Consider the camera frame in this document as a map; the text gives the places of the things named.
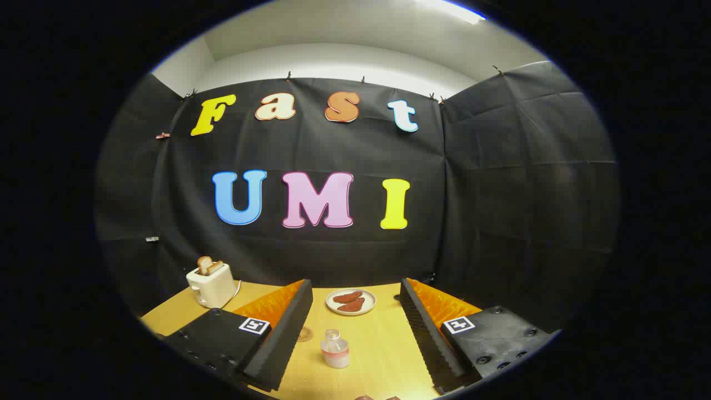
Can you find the brown meat patty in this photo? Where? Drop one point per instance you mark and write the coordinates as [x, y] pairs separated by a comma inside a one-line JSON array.
[[353, 305], [347, 296]]

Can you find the white round plate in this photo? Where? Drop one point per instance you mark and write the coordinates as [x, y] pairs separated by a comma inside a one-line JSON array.
[[369, 297]]

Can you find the clear juice bottle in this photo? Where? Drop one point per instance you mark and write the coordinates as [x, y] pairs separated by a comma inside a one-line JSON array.
[[335, 354]]

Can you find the wooden table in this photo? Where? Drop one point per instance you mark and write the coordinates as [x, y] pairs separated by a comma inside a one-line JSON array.
[[377, 344]]

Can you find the cream toaster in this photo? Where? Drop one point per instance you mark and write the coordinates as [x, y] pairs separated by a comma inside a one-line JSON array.
[[214, 289]]

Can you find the toast slice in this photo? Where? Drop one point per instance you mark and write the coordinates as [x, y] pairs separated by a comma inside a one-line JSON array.
[[203, 264], [215, 266]]

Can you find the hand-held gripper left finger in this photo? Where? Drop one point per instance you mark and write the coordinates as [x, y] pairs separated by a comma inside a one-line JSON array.
[[283, 344]]

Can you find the round wooden coaster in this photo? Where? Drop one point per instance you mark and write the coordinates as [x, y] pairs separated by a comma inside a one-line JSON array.
[[305, 334]]

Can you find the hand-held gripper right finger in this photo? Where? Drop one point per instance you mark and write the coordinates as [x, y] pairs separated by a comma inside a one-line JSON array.
[[430, 344]]

